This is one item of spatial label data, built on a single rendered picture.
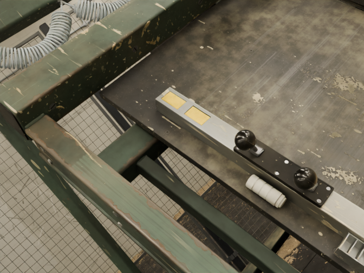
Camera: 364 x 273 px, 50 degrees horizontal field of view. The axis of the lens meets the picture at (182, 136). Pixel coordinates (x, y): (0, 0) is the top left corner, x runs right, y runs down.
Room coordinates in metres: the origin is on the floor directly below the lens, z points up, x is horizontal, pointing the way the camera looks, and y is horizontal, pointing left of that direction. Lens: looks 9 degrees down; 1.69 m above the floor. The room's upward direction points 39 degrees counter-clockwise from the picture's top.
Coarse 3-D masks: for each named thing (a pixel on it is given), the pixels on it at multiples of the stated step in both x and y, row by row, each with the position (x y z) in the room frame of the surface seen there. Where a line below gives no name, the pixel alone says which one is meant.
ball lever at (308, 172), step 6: (300, 168) 0.60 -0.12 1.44; (306, 168) 0.59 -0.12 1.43; (294, 174) 0.60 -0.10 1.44; (300, 174) 0.59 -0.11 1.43; (306, 174) 0.58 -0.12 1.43; (312, 174) 0.58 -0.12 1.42; (294, 180) 0.60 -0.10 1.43; (300, 180) 0.59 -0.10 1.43; (306, 180) 0.58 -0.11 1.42; (312, 180) 0.58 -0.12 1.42; (300, 186) 0.59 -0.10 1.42; (306, 186) 0.58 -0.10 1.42; (312, 186) 0.58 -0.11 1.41
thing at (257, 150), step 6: (240, 132) 0.66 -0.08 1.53; (246, 132) 0.65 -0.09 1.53; (252, 132) 0.66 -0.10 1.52; (240, 138) 0.65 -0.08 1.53; (246, 138) 0.65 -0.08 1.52; (252, 138) 0.65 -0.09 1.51; (240, 144) 0.65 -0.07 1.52; (246, 144) 0.65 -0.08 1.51; (252, 144) 0.65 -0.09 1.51; (246, 150) 0.66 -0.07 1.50; (252, 150) 0.73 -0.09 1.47; (258, 150) 0.74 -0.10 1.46; (258, 156) 0.74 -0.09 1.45
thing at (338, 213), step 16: (160, 96) 0.89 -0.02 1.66; (160, 112) 0.91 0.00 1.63; (176, 112) 0.86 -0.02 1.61; (208, 112) 0.85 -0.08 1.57; (192, 128) 0.84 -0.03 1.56; (208, 128) 0.82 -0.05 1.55; (224, 128) 0.81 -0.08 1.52; (208, 144) 0.83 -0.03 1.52; (224, 144) 0.78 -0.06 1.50; (240, 160) 0.77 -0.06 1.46; (288, 192) 0.71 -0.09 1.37; (304, 208) 0.70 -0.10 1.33; (320, 208) 0.66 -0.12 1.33; (336, 208) 0.66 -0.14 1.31; (352, 208) 0.65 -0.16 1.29; (336, 224) 0.65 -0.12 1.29; (352, 224) 0.63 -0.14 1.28
